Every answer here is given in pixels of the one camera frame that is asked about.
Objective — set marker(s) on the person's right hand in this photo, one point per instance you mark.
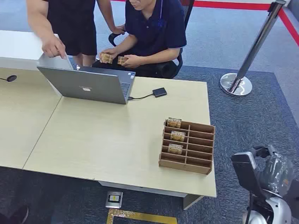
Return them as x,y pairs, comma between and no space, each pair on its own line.
112,52
52,46

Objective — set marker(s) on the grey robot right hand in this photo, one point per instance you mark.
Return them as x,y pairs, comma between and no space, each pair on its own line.
276,176

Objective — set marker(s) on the person's left hand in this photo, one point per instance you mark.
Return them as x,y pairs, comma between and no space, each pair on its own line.
133,61
118,30

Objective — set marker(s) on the person's left forearm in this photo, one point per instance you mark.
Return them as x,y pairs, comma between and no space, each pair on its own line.
158,55
106,14

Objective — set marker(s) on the person's right forearm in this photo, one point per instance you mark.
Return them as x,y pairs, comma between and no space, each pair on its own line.
37,18
124,44

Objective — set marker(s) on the person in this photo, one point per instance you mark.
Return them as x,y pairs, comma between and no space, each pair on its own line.
75,28
154,28

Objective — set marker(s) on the brown slotted card holder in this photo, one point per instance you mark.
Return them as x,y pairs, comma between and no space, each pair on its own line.
198,154

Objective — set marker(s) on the black round object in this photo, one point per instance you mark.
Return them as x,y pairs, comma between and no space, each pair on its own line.
294,194

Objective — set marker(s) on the black external drive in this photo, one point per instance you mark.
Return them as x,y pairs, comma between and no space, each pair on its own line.
159,92

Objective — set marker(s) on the grey laptop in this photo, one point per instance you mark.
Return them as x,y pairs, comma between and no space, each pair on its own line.
86,86

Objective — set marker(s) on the white cabinet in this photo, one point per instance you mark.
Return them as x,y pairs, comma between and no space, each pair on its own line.
16,46

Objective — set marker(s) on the black office chair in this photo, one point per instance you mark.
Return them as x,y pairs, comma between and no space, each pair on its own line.
171,68

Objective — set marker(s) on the black round desk puck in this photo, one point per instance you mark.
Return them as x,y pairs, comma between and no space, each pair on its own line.
10,78

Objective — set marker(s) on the red barrier belt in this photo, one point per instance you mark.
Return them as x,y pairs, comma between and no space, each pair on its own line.
229,4
289,26

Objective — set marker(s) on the silver floor socket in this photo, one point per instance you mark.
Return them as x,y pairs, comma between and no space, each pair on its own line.
114,199

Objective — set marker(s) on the yellow floor tape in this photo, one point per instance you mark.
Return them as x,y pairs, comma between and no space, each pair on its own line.
140,216

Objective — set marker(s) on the black shoe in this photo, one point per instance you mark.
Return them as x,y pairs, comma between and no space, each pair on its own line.
20,215

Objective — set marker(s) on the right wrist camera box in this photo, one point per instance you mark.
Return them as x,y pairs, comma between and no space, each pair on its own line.
245,173

